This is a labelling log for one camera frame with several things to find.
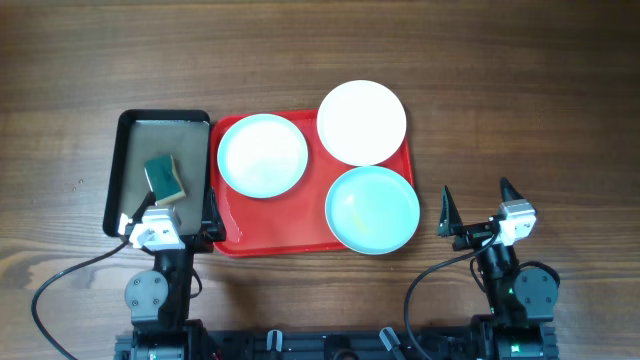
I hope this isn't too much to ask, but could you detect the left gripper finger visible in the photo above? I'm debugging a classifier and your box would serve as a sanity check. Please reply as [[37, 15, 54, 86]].
[[131, 191, 155, 220], [201, 188, 223, 235]]

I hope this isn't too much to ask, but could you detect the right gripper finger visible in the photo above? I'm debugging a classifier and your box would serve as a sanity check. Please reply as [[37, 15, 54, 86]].
[[500, 177, 523, 202], [437, 186, 463, 237]]

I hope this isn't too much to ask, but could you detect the green yellow sponge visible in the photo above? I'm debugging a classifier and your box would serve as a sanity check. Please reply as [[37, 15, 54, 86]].
[[144, 154, 186, 206]]

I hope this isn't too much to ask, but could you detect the light blue plate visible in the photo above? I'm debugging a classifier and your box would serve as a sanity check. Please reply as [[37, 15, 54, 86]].
[[216, 114, 309, 199], [325, 166, 421, 255]]

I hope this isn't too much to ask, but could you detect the white plate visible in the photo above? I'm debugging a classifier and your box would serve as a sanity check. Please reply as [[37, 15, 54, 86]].
[[316, 80, 407, 166]]

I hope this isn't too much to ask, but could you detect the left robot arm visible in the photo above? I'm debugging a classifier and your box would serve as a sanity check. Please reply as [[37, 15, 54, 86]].
[[114, 190, 226, 360]]

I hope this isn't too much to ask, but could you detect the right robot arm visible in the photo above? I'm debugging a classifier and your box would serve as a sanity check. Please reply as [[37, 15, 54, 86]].
[[437, 178, 560, 359]]

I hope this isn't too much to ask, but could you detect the black metal tray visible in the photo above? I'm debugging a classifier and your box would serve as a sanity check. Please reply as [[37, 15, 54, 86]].
[[103, 109, 210, 237]]

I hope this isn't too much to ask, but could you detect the red plastic tray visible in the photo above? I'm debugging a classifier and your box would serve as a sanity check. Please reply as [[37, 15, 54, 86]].
[[211, 110, 414, 257]]

